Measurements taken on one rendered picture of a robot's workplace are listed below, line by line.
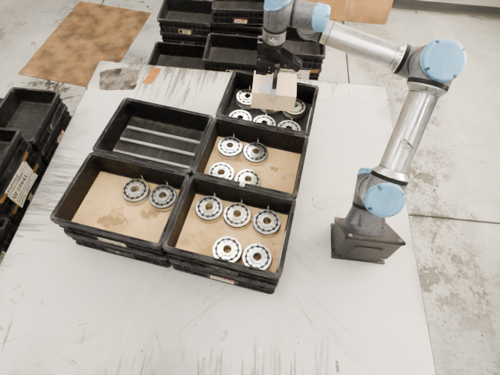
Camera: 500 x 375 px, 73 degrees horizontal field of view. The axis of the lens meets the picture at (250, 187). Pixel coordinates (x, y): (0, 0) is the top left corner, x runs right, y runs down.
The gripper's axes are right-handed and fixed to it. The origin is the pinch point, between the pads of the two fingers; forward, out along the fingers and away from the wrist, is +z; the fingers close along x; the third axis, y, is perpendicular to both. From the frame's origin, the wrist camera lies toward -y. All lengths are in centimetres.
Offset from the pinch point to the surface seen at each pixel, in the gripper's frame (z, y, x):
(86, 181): 22, 68, 35
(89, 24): 108, 172, -183
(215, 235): 27, 17, 50
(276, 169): 26.8, -4.3, 17.9
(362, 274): 40, -41, 54
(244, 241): 27, 6, 51
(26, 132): 71, 142, -23
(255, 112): 26.9, 6.7, -12.7
